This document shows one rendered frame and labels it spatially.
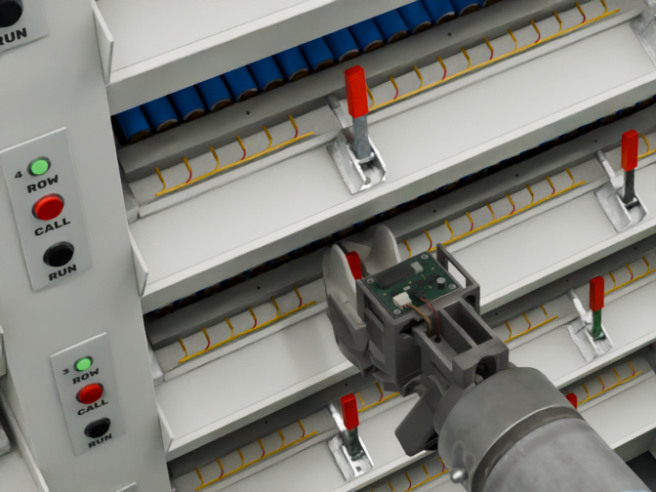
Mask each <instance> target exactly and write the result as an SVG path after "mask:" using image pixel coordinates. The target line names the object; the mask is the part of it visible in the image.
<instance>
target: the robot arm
mask: <svg viewBox="0 0 656 492"><path fill-rule="evenodd" d="M352 251H355V252H356V253H357V254H358V255H359V258H360V265H361V273H362V276H363V277H364V278H363V279H361V280H359V279H357V280H355V279H354V277H352V274H351V271H350V268H349V263H348V261H347V258H346V256H345V254H347V253H349V252H352ZM448 261H449V262H450V263H451V264H452V265H453V266H454V267H455V268H456V269H457V271H459V272H460V273H461V274H462V275H463V276H464V277H465V278H466V288H464V287H463V286H462V285H461V284H460V283H459V281H458V280H457V279H456V278H455V277H454V276H453V275H452V274H451V273H450V272H449V271H448ZM322 270H323V280H324V285H325V291H326V296H327V301H328V306H329V311H330V317H331V322H332V326H333V331H334V336H335V341H336V344H337V346H338V348H339V350H340V352H341V353H342V354H343V356H344V357H345V358H346V359H347V360H348V361H349V362H350V363H352V364H353V365H354V366H356V367H357V368H358V369H359V371H360V372H361V375H362V377H368V376H370V375H372V374H373V376H374V377H375V378H376V379H377V380H378V381H379V382H381V383H382V384H383V388H384V391H393V392H399V393H400V394H401V395H402V397H406V396H408V395H410V394H412V393H414V392H415V393H417V394H418V395H419V396H420V399H419V400H418V401H417V402H416V404H415V405H414V406H413V408H412V409H411V410H410V411H409V413H408V414H407V415H406V416H405V418H404V419H403V420H402V422H401V423H400V424H399V425H398V427H397V428H396V429H395V431H394V434H395V436H396V438H397V440H398V441H399V443H400V445H401V447H402V448H403V450H404V452H405V454H406V455H407V456H409V457H412V456H414V455H416V454H418V453H420V452H422V451H424V450H425V451H434V450H438V453H439V455H440V457H441V459H442V461H443V463H444V464H445V465H446V467H447V468H448V469H449V470H450V473H449V476H450V479H451V481H452V482H453V483H456V484H458V483H461V484H462V485H463V487H464V488H465V489H466V490H467V492H652V491H651V490H650V489H649V488H648V487H647V486H646V485H645V484H644V483H643V482H642V481H641V479H640V478H639V477H638V476H637V475H636V474H635V473H634V472H633V471H632V470H631V469H630V468H629V467H628V465H627V464H626V463H625V462H624V461H623V460H622V459H621V458H620V457H619V456H618V455H617V454H616V453H615V452H614V450H613V449H612V448H611V447H610V446H609V445H608V444H607V443H606V442H605V441H604V440H603V439H602V438H601V436H600V435H599V434H598V433H597V432H596V431H595V430H594V429H593V428H592V427H591V426H590V425H589V424H588V423H587V422H586V420H585V419H584V418H583V416H582V415H581V414H580V413H579V412H578V411H577V410H576V408H575V407H574V406H573V405H572V404H571V403H570V402H569V401H568V400H567V399H566V397H565V396H564V395H563V394H562V393H561V392H560V391H559V390H558V389H557V387H556V386H555V385H554V384H553V383H552V382H551V381H550V380H549V379H548V377H547V376H546V375H545V374H543V373H542V372H541V371H540V370H538V369H536V368H532V367H517V366H516V365H515V364H514V363H512V362H510V361H509V354H510V349H509V348H508V347H507V346H506V345H505V343H504V342H503V341H502V340H501V339H500V338H499V337H498V336H497V335H496V334H495V333H494V332H493V330H492V329H491V328H490V327H489V326H488V325H487V324H486V323H485V322H484V321H483V320H482V319H481V317H480V285H479V284H478V282H477V281H476V280H475V279H474V278H473V277H472V276H471V275H470V274H469V273H468V272H467V271H466V270H465V269H464V268H463V267H462V266H461V264H460V263H459V262H458V261H457V260H456V259H455V258H454V257H453V256H452V255H451V254H450V253H449V252H448V251H447V250H446V249H445V248H444V246H443V245H442V244H441V243H437V244H436V258H435V257H434V256H433V255H432V254H431V253H430V252H429V251H425V252H422V253H420V254H418V255H416V256H413V257H411V258H409V259H407V260H404V261H402V260H401V258H400V255H399V252H398V248H397V245H396V241H395V238H394V236H393V234H392V232H391V231H390V230H389V229H388V228H387V227H386V226H385V225H378V226H377V228H376V232H375V236H374V239H373V243H372V247H371V248H369V247H367V246H364V245H361V244H358V243H354V242H350V241H345V240H341V241H338V245H337V244H334V245H333V246H331V245H329V246H327V247H325V250H324V255H323V260H322Z"/></svg>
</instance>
